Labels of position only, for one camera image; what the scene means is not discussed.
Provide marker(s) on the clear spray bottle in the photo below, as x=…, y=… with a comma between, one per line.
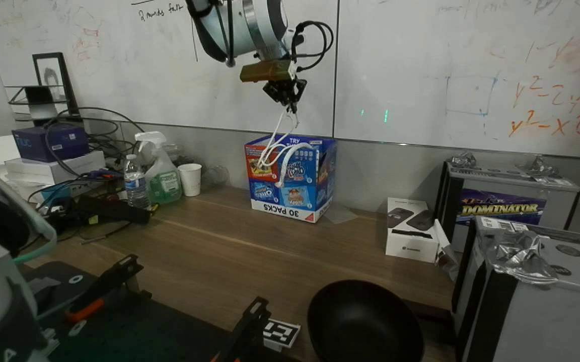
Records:
x=162, y=178

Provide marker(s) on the blue snack box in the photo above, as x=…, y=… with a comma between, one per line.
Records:
x=302, y=194

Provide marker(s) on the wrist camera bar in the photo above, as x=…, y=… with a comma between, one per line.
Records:
x=263, y=71

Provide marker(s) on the black frying pan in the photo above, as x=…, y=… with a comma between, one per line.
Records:
x=363, y=322

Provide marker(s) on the crumpled clear plastic wrapper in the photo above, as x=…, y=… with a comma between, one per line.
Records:
x=523, y=253

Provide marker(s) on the white box stack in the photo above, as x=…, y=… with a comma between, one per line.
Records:
x=49, y=167

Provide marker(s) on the black tool pile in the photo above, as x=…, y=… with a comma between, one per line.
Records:
x=102, y=207

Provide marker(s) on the wall whiteboard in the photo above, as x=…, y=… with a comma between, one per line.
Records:
x=437, y=67

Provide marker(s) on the grey metal appliance box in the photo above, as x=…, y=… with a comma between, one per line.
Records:
x=558, y=313

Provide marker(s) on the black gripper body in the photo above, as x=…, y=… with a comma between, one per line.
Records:
x=284, y=88

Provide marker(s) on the plastic water bottle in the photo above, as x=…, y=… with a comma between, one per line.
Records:
x=134, y=183

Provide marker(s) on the black picture frame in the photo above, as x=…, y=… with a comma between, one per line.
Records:
x=49, y=71

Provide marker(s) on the white paper cup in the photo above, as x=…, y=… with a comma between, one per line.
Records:
x=190, y=179

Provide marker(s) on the white phone box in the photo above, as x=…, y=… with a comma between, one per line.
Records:
x=412, y=234

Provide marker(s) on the dark blue cardboard box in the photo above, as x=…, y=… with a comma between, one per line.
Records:
x=49, y=141

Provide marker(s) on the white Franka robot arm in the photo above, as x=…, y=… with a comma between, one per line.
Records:
x=250, y=27

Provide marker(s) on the small crumpled foil piece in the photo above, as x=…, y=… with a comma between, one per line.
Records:
x=464, y=162
x=542, y=167

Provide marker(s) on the black white fiducial tag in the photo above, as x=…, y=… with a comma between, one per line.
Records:
x=282, y=335

